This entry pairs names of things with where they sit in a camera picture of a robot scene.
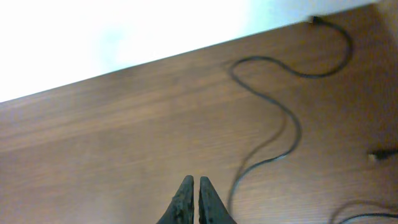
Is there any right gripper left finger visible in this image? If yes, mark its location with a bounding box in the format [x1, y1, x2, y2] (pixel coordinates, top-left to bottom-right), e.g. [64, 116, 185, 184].
[157, 175, 194, 224]

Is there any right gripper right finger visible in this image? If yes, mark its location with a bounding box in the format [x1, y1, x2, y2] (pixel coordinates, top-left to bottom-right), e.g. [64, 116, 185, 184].
[198, 176, 236, 224]

